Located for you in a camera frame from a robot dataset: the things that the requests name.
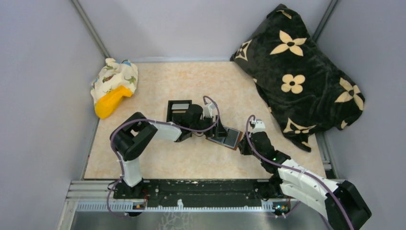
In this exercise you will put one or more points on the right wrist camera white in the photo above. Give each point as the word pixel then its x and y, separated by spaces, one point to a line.
pixel 257 126

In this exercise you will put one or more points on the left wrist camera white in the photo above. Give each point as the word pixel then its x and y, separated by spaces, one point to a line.
pixel 208 110

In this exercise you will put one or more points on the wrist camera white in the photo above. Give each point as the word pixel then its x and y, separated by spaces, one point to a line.
pixel 208 110
pixel 257 126

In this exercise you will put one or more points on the brown leather card holder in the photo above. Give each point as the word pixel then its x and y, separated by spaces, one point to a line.
pixel 232 139

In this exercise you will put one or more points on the dinosaur print yellow cloth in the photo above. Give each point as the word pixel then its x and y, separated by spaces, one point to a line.
pixel 115 81

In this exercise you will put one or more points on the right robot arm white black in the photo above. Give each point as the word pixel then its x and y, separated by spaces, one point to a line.
pixel 340 204

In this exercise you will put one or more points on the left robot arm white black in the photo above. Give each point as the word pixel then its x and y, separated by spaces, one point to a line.
pixel 184 118

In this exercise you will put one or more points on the black plastic card tray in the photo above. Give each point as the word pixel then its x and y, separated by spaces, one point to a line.
pixel 176 108

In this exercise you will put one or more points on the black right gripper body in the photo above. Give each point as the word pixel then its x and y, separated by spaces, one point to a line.
pixel 252 139

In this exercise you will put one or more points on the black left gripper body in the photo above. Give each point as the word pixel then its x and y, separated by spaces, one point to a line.
pixel 208 126

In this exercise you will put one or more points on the black floral plush blanket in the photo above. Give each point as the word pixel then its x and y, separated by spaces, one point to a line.
pixel 304 90

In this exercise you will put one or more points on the aluminium front rail frame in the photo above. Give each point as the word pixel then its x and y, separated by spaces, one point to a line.
pixel 97 195

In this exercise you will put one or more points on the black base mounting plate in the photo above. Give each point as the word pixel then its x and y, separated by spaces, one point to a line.
pixel 201 193

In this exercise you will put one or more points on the dark card in tray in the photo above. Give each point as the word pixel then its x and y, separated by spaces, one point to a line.
pixel 179 111

